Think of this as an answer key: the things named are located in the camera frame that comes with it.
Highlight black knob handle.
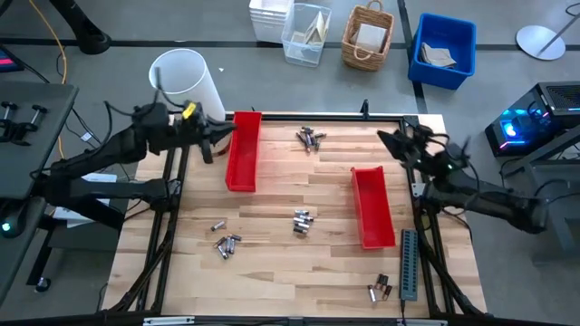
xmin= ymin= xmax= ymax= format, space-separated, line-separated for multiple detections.
xmin=0 ymin=100 xmax=20 ymax=137
xmin=24 ymin=103 xmax=49 ymax=130

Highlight black floor cable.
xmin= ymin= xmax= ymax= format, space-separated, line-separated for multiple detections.
xmin=498 ymin=156 xmax=580 ymax=205

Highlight gray multi-port USB hub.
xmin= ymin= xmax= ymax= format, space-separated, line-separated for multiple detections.
xmin=399 ymin=228 xmax=420 ymax=302

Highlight black mouse with green light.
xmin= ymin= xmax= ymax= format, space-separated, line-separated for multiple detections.
xmin=0 ymin=212 xmax=27 ymax=240

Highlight red plastic bin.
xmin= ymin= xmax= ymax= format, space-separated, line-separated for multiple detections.
xmin=225 ymin=110 xmax=264 ymax=193
xmin=350 ymin=165 xmax=397 ymax=251

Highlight blue plastic bin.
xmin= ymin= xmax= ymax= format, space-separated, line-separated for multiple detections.
xmin=407 ymin=12 xmax=478 ymax=91

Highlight wicker basket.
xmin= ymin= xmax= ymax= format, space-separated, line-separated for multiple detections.
xmin=340 ymin=0 xmax=396 ymax=72

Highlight gray metal stand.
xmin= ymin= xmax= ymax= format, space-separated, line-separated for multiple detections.
xmin=500 ymin=126 xmax=580 ymax=264

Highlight white cylindrical bucket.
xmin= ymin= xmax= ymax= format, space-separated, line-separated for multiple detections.
xmin=148 ymin=48 xmax=227 ymax=123

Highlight black stand leg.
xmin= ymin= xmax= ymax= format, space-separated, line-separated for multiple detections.
xmin=47 ymin=0 xmax=113 ymax=56

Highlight clear plastic bin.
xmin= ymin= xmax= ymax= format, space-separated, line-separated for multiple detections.
xmin=280 ymin=2 xmax=334 ymax=69

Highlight beige cardboard pieces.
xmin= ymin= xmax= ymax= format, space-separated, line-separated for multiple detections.
xmin=292 ymin=11 xmax=330 ymax=46

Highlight black desk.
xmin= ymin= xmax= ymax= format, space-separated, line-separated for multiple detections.
xmin=0 ymin=197 xmax=49 ymax=309

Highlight yellow cable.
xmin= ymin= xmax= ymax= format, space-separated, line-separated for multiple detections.
xmin=27 ymin=0 xmax=69 ymax=159

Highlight screen with red glow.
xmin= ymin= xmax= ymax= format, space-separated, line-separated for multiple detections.
xmin=0 ymin=43 xmax=26 ymax=73

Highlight black aluminium frame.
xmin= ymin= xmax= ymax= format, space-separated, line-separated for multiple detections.
xmin=101 ymin=111 xmax=488 ymax=326

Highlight beige square card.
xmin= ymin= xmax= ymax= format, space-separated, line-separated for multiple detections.
xmin=353 ymin=23 xmax=390 ymax=53

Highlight white stacked plastic bins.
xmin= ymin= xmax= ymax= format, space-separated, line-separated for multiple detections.
xmin=248 ymin=0 xmax=295 ymax=45

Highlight dark gray desk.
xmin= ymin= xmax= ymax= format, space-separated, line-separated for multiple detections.
xmin=0 ymin=81 xmax=81 ymax=203

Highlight white paper sheet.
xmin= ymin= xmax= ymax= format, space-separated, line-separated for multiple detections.
xmin=53 ymin=171 xmax=120 ymax=229

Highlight black computer with lights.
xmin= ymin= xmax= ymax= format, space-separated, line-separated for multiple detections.
xmin=484 ymin=81 xmax=580 ymax=158

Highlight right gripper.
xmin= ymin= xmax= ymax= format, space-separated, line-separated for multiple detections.
xmin=378 ymin=129 xmax=448 ymax=171

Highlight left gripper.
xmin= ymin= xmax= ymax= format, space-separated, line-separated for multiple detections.
xmin=174 ymin=108 xmax=237 ymax=144

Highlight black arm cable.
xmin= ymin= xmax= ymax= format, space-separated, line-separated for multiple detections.
xmin=102 ymin=66 xmax=187 ymax=137

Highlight round gray stand base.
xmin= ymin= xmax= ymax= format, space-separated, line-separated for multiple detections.
xmin=516 ymin=15 xmax=580 ymax=62

